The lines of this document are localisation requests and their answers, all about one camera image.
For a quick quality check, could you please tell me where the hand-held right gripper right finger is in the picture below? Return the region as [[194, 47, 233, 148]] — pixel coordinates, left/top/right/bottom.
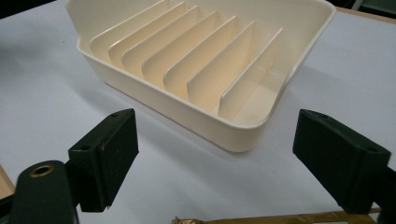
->
[[291, 108, 392, 216]]

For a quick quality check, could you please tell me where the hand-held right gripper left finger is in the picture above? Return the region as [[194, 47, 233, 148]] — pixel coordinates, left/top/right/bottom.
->
[[67, 107, 140, 214]]

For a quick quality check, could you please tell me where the cream plastic divider rack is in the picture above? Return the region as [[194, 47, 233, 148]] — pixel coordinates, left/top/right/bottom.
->
[[65, 0, 337, 154]]

